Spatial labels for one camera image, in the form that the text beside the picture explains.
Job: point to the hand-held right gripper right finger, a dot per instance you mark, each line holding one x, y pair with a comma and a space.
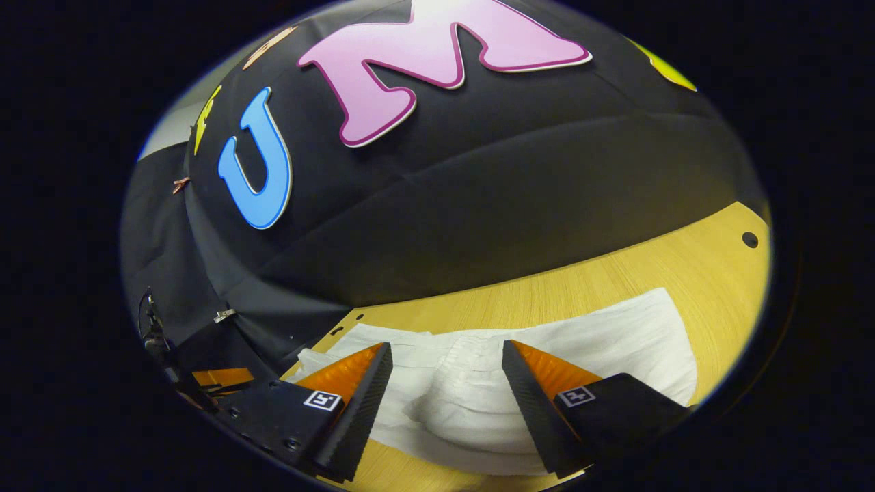
536, 424

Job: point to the white jeans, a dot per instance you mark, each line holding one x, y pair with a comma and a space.
465, 403

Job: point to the silver cloth clip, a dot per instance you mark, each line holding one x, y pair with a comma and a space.
224, 315

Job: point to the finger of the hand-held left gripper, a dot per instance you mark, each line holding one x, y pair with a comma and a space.
225, 376
220, 391

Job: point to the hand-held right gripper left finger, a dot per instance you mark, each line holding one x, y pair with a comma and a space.
359, 424

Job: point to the black backdrop cloth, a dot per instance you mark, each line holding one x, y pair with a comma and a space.
478, 191

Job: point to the black table grommet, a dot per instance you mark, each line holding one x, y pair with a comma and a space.
750, 239

